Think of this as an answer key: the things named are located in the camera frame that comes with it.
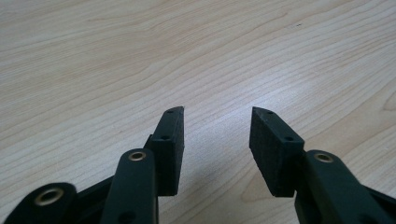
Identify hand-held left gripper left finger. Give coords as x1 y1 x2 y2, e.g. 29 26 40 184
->
100 105 185 224

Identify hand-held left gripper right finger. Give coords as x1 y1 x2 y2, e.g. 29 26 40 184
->
248 106 394 224

